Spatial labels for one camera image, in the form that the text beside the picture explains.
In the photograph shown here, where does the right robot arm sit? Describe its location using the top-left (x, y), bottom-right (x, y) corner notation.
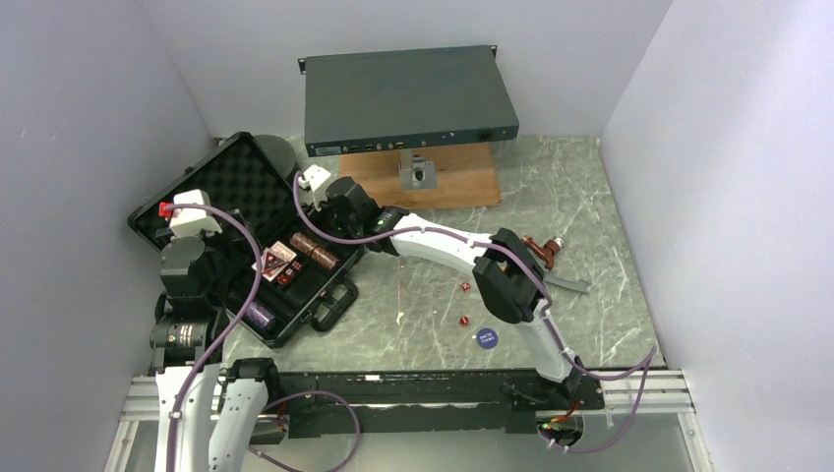
top-left (325, 177), bottom-right (582, 408)

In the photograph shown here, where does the grey flat strip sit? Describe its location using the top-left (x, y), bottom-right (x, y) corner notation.
top-left (543, 271), bottom-right (591, 293)

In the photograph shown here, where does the purple chip stack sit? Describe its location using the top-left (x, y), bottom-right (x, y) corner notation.
top-left (245, 301), bottom-right (277, 331)

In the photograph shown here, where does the black poker set case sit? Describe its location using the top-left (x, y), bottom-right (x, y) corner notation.
top-left (127, 132), bottom-right (364, 348)

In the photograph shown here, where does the wooden base board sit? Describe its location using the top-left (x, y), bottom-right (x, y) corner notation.
top-left (339, 144), bottom-right (502, 209)

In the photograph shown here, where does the dark teal rack device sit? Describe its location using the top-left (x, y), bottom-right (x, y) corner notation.
top-left (301, 44), bottom-right (519, 157)

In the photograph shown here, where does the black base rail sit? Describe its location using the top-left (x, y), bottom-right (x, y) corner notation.
top-left (264, 368), bottom-right (605, 439)

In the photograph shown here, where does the metal stand post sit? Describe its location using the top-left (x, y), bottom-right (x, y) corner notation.
top-left (398, 149), bottom-right (438, 191)

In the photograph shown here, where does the blue small blind button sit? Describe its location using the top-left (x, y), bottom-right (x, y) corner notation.
top-left (473, 327), bottom-right (499, 349)

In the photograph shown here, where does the playing card deck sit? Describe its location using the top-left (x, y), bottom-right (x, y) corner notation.
top-left (262, 241), bottom-right (297, 281)

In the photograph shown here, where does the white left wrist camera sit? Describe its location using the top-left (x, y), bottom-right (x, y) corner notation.
top-left (157, 189), bottom-right (222, 238)

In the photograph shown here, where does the black round speaker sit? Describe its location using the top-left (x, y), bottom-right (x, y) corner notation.
top-left (255, 134), bottom-right (300, 187)

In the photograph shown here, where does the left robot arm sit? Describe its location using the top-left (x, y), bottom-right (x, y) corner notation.
top-left (149, 230), bottom-right (283, 471)

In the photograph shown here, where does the orange black chip stack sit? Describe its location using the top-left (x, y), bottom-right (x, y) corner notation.
top-left (289, 232), bottom-right (319, 257)

